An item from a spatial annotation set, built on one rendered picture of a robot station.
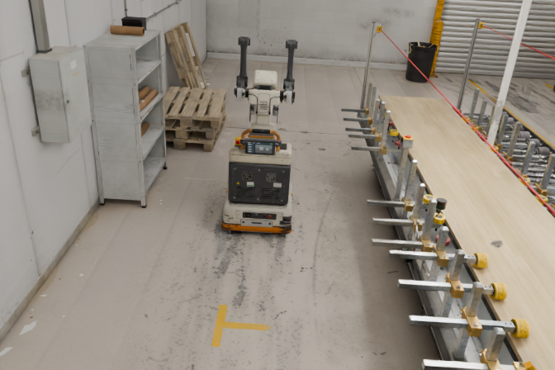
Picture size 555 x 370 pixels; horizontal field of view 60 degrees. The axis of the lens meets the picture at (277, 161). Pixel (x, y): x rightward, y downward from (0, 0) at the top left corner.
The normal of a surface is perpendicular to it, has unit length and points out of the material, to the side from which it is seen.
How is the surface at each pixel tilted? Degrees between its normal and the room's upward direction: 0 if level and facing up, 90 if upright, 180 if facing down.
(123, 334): 0
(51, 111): 90
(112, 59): 90
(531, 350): 0
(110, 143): 90
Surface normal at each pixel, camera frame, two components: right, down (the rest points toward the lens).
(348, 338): 0.06, -0.90
